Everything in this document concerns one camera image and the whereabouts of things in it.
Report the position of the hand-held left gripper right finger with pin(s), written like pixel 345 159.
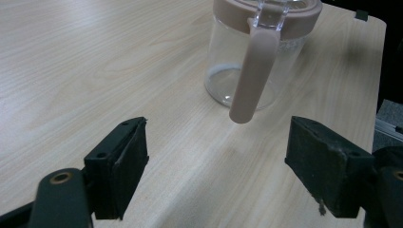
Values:
pixel 329 164

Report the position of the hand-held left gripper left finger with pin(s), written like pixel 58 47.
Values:
pixel 122 164

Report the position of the metal floor rail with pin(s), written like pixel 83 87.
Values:
pixel 388 128

